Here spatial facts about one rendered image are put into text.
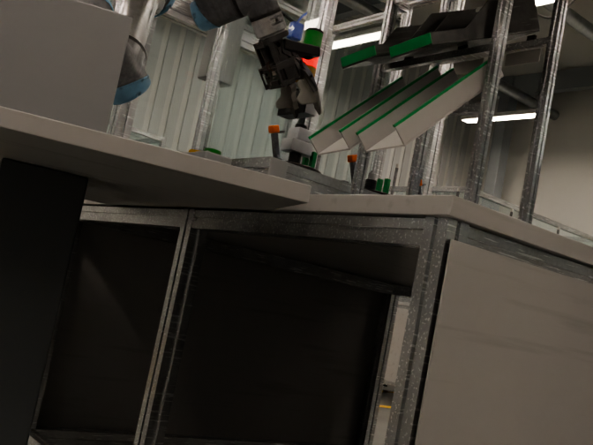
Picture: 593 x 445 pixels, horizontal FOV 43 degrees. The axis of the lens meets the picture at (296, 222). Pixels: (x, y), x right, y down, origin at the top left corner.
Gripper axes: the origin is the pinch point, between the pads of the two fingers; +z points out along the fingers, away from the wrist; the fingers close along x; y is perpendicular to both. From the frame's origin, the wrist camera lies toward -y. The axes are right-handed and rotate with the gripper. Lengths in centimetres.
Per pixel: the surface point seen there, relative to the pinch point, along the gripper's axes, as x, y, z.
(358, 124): 32.2, 14.7, 0.0
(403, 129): 47, 18, 1
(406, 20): -80, -129, 3
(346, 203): 51, 40, 5
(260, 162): 12.2, 26.6, 2.1
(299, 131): 1.4, 5.8, 2.8
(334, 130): 20.1, 11.0, 1.9
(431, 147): -60, -98, 49
